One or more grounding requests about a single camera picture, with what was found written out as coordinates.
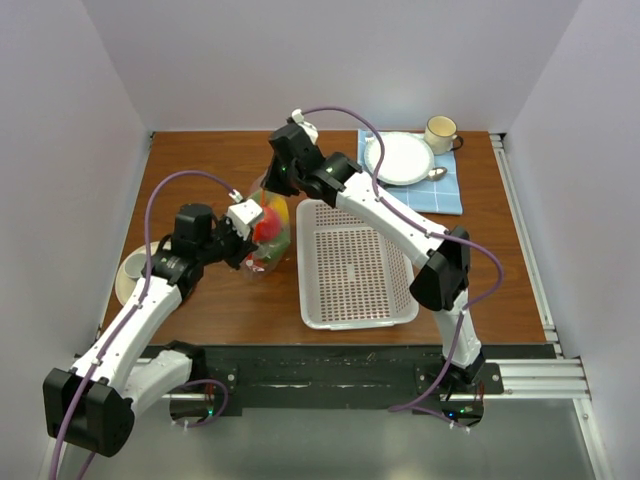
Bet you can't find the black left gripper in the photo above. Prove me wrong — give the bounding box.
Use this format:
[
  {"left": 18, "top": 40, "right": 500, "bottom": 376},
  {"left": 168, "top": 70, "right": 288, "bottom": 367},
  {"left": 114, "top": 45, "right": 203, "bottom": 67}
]
[{"left": 198, "top": 213, "right": 257, "bottom": 270}]

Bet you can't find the clear orange zip top bag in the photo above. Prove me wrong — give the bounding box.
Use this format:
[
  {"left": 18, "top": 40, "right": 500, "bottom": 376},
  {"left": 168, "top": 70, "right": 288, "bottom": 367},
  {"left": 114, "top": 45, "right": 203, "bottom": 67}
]
[{"left": 242, "top": 172, "right": 291, "bottom": 279}]

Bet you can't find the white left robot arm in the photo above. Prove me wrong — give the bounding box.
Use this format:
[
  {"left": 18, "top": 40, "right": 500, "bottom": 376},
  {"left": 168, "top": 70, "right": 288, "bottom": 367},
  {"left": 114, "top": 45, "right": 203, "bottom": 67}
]
[{"left": 43, "top": 200, "right": 263, "bottom": 457}]

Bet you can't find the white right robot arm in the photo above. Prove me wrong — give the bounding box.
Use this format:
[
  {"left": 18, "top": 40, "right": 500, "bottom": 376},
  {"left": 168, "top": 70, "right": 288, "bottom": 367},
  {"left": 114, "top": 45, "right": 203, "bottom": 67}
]
[{"left": 262, "top": 123, "right": 484, "bottom": 393}]

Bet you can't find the fake red apple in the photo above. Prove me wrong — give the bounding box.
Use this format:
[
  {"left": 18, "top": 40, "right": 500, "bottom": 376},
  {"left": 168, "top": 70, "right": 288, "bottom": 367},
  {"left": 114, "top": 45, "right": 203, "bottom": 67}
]
[{"left": 253, "top": 206, "right": 282, "bottom": 244}]

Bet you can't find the fake green pepper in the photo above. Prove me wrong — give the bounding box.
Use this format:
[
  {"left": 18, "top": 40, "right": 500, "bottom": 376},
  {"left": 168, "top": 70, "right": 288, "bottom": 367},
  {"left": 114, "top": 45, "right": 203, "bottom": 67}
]
[{"left": 256, "top": 231, "right": 291, "bottom": 263}]

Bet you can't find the fake yellow lemon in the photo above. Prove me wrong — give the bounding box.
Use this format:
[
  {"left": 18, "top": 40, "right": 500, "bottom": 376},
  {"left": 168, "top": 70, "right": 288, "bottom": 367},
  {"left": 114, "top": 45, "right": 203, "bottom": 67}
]
[{"left": 266, "top": 195, "right": 289, "bottom": 224}]

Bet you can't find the small grey cup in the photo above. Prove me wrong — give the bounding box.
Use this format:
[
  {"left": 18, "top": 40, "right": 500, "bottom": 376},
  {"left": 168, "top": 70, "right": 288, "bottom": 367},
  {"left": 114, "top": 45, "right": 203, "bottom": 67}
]
[{"left": 123, "top": 252, "right": 146, "bottom": 280}]

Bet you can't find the blue beige round plate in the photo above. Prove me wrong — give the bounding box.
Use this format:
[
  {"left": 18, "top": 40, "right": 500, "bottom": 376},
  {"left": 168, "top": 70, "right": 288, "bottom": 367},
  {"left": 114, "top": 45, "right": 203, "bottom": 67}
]
[{"left": 114, "top": 245, "right": 146, "bottom": 305}]

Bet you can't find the white round plate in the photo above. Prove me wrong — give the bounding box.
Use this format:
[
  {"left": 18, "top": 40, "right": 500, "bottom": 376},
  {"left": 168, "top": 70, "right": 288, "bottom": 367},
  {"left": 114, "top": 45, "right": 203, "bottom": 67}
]
[{"left": 363, "top": 132, "right": 435, "bottom": 186}]

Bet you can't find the white perforated plastic basket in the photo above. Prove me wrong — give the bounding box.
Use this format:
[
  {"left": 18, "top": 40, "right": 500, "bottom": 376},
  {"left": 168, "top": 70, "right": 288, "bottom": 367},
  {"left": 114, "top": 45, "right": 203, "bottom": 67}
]
[{"left": 296, "top": 200, "right": 419, "bottom": 331}]

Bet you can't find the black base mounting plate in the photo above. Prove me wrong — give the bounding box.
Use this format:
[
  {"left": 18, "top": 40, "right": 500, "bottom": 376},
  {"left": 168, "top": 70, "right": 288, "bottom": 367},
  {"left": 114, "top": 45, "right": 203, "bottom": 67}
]
[{"left": 134, "top": 343, "right": 557, "bottom": 426}]

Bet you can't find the metal spoon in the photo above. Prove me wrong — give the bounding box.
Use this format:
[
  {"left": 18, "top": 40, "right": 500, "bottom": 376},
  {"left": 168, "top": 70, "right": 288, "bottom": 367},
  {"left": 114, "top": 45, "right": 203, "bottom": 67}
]
[{"left": 425, "top": 166, "right": 448, "bottom": 182}]

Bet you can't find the cream enamel mug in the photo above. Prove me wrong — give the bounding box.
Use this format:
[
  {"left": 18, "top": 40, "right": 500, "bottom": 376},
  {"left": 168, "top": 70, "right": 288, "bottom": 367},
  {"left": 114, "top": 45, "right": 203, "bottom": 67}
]
[{"left": 424, "top": 115, "right": 464, "bottom": 156}]

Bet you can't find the blue checked cloth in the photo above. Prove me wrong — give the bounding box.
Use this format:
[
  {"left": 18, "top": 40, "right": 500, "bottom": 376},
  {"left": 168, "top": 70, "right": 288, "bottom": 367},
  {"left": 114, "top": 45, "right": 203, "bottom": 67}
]
[{"left": 377, "top": 152, "right": 463, "bottom": 216}]

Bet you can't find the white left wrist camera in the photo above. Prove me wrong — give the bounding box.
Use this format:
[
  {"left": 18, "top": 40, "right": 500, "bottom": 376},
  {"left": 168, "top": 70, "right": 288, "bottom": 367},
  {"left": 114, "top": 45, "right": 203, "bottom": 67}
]
[{"left": 226, "top": 199, "right": 264, "bottom": 239}]

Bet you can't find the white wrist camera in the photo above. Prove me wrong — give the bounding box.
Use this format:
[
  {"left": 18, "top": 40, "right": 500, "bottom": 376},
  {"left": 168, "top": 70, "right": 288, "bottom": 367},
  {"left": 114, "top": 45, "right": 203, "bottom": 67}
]
[
  {"left": 288, "top": 108, "right": 319, "bottom": 145},
  {"left": 226, "top": 199, "right": 264, "bottom": 239}
]

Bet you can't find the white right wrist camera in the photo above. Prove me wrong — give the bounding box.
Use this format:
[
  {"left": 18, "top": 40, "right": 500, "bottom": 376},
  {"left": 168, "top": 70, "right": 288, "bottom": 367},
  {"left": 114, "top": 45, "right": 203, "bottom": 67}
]
[{"left": 288, "top": 108, "right": 319, "bottom": 145}]

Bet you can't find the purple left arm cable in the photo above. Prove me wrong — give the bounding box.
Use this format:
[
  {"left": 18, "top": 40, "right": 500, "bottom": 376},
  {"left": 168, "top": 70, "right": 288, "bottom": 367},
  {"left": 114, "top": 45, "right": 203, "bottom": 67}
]
[{"left": 47, "top": 170, "right": 241, "bottom": 480}]

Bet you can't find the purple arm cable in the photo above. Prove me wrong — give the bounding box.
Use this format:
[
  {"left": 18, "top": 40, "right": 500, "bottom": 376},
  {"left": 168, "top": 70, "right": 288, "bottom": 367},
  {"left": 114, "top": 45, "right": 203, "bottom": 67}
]
[
  {"left": 47, "top": 170, "right": 241, "bottom": 480},
  {"left": 302, "top": 105, "right": 505, "bottom": 416}
]

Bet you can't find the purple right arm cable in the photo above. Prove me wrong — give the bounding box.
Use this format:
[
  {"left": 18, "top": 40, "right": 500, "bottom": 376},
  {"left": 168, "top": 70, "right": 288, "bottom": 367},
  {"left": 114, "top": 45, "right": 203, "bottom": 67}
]
[{"left": 302, "top": 105, "right": 505, "bottom": 416}]

